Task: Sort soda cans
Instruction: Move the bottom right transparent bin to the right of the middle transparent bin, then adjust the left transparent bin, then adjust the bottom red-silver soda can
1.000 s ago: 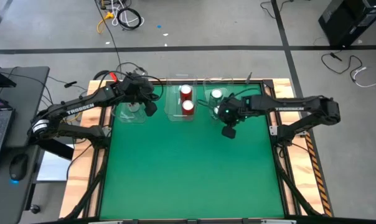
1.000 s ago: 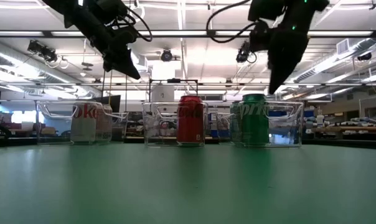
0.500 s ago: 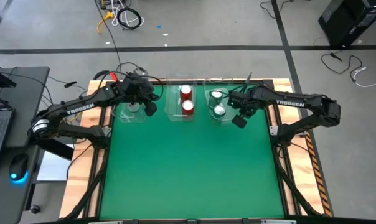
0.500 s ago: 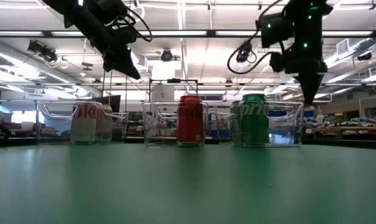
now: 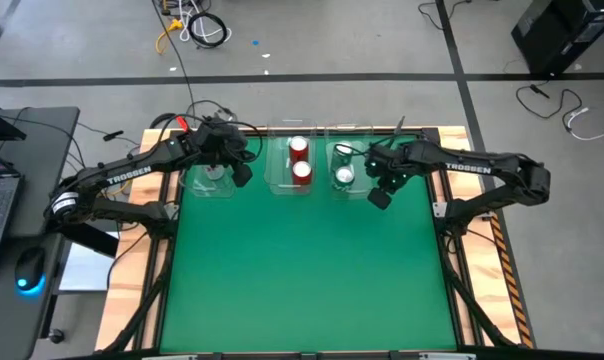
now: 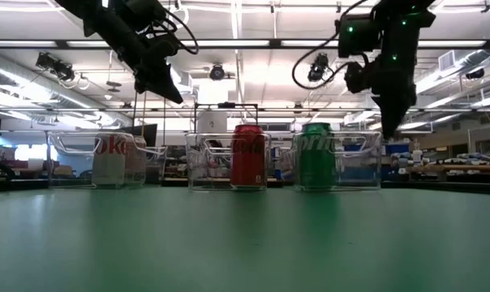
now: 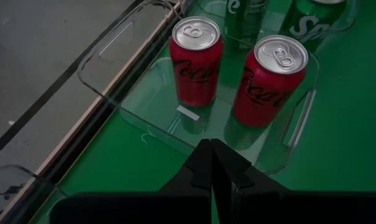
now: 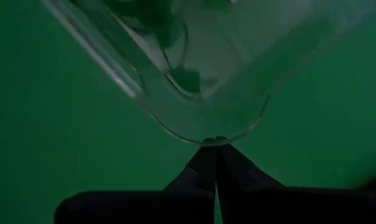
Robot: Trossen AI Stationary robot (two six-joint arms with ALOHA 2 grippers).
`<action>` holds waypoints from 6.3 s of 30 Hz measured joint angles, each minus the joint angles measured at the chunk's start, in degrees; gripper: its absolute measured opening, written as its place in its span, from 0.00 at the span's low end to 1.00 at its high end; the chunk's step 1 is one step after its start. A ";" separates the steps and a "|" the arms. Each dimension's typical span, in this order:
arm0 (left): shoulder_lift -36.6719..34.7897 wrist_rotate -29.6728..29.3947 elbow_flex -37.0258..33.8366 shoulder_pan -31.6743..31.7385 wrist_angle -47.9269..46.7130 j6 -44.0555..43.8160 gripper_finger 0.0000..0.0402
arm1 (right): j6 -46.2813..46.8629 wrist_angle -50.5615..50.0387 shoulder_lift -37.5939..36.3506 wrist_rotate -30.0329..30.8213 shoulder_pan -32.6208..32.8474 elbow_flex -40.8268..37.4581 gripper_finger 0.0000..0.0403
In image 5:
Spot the green Sprite soda can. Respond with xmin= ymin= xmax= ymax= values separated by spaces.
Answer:
xmin=334 ymin=165 xmax=357 ymax=191
xmin=333 ymin=142 xmax=356 ymax=171

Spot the red Coca-Cola soda can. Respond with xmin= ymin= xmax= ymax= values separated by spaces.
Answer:
xmin=291 ymin=160 xmax=314 ymax=187
xmin=288 ymin=135 xmax=311 ymax=164

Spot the wooden table board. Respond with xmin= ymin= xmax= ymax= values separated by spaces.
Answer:
xmin=95 ymin=125 xmax=536 ymax=351

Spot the yellow black hazard tape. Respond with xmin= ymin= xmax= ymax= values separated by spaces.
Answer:
xmin=488 ymin=213 xmax=535 ymax=350

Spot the black desk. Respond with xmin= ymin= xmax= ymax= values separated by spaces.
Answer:
xmin=0 ymin=106 xmax=82 ymax=360

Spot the black computer tower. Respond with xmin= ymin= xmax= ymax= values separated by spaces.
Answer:
xmin=510 ymin=0 xmax=604 ymax=77

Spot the black mouse with blue light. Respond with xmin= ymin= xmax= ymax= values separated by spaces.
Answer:
xmin=14 ymin=246 xmax=47 ymax=294

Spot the black aluminium table frame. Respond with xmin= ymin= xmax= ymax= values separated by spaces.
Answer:
xmin=99 ymin=125 xmax=521 ymax=360

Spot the coiled black cable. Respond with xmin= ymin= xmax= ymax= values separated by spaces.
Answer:
xmin=186 ymin=11 xmax=232 ymax=50

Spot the white floor cable bundle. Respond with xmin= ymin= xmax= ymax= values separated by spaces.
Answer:
xmin=178 ymin=0 xmax=224 ymax=44

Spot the yellow floor cable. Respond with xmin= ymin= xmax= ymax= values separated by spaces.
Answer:
xmin=154 ymin=18 xmax=184 ymax=55

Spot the black floor cable with plug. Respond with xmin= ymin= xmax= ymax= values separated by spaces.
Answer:
xmin=514 ymin=83 xmax=584 ymax=121

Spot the white floor cable with plug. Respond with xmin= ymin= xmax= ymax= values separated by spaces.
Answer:
xmin=565 ymin=106 xmax=604 ymax=142

